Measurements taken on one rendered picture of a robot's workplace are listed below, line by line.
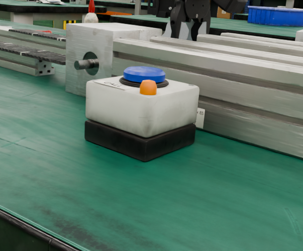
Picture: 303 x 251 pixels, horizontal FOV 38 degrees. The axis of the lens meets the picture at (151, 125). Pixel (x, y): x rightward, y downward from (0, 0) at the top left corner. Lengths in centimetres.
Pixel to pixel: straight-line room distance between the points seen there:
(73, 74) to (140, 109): 25
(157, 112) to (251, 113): 12
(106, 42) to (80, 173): 24
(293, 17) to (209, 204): 254
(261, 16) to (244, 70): 230
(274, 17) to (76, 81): 216
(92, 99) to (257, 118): 17
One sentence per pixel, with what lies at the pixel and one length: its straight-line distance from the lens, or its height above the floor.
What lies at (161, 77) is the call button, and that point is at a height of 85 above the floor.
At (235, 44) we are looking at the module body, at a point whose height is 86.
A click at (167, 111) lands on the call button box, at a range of 39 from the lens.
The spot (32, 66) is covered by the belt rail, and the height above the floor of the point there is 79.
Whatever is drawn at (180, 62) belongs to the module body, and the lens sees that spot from 49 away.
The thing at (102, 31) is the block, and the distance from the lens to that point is 57.
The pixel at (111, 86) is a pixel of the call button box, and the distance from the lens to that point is 40.
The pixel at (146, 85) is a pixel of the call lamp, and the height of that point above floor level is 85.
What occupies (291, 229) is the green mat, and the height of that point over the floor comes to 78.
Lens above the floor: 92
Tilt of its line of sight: 17 degrees down
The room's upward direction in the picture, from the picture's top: 4 degrees clockwise
